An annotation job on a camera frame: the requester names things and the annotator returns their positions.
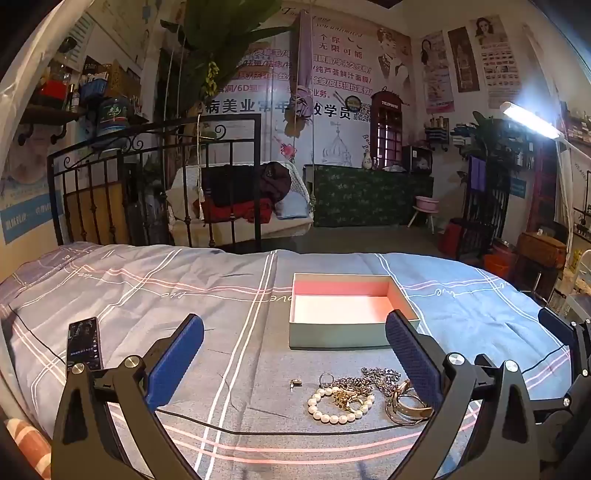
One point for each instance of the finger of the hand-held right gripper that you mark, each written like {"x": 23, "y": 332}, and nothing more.
{"x": 556, "y": 325}

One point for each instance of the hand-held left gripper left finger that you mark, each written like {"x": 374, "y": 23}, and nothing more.
{"x": 178, "y": 355}

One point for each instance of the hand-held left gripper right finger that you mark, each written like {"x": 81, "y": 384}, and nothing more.
{"x": 411, "y": 360}

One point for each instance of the thin metal bangle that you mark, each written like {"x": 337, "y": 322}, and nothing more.
{"x": 397, "y": 419}

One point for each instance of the gold leaf ornament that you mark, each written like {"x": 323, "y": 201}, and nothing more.
{"x": 344, "y": 398}

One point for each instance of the teal box with pink inside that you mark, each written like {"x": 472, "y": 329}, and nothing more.
{"x": 341, "y": 309}

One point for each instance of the grey-blue checked bedsheet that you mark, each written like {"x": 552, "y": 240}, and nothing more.
{"x": 184, "y": 286}

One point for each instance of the orange bucket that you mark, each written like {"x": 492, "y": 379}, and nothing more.
{"x": 498, "y": 267}

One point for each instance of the red bin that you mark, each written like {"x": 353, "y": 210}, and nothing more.
{"x": 451, "y": 237}

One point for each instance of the black metal rack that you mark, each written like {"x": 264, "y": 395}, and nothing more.
{"x": 498, "y": 207}

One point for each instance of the red garment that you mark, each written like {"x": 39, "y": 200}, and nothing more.
{"x": 231, "y": 211}

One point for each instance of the pink stool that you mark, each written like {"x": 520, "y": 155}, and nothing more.
{"x": 427, "y": 203}

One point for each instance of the green floral counter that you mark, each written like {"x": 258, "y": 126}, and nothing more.
{"x": 369, "y": 198}

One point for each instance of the purple cloth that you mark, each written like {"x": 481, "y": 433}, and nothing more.
{"x": 478, "y": 173}

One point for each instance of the orange checked cloth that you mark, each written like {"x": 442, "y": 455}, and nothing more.
{"x": 27, "y": 447}

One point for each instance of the pile of clothes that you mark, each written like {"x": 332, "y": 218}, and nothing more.
{"x": 295, "y": 221}

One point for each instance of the black garment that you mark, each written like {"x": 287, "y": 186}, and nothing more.
{"x": 231, "y": 182}

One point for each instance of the light blue pillow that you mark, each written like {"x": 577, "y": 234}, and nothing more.
{"x": 292, "y": 205}

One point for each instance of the black cube box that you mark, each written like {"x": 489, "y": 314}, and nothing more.
{"x": 418, "y": 159}

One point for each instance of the dark maroon jacket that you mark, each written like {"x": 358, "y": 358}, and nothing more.
{"x": 276, "y": 180}

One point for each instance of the small white vase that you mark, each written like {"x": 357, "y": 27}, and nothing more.
{"x": 366, "y": 161}

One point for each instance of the green potted plant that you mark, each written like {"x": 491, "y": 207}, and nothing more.
{"x": 482, "y": 134}

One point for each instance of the white tube lamp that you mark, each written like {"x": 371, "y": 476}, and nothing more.
{"x": 531, "y": 117}

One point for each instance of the red telephone booth cabinet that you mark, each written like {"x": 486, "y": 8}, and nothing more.
{"x": 388, "y": 134}

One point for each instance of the white portrait chart poster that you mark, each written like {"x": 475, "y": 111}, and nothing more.
{"x": 496, "y": 64}

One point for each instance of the blue basket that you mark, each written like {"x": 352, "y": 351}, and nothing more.
{"x": 94, "y": 87}

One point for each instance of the red box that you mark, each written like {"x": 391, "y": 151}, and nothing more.
{"x": 53, "y": 94}

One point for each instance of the purple hanging fabric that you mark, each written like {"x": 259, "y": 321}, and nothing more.
{"x": 304, "y": 55}

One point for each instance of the large green leafy plant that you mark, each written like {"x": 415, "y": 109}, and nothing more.
{"x": 217, "y": 32}

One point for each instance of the black iron bed frame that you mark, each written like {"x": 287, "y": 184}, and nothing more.
{"x": 259, "y": 184}

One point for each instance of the blue wall poster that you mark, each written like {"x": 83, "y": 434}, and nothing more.
{"x": 27, "y": 221}

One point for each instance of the small wall organizer shelf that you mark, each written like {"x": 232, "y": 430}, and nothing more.
{"x": 436, "y": 131}

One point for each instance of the dark wall shelf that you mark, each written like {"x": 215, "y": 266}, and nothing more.
{"x": 51, "y": 115}

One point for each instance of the pink portrait wall poster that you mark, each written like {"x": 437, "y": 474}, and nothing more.
{"x": 436, "y": 74}

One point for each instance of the dark narrow wall poster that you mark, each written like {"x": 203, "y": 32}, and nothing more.
{"x": 464, "y": 60}

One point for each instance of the large printed wall banner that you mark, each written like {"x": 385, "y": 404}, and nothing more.
{"x": 332, "y": 69}

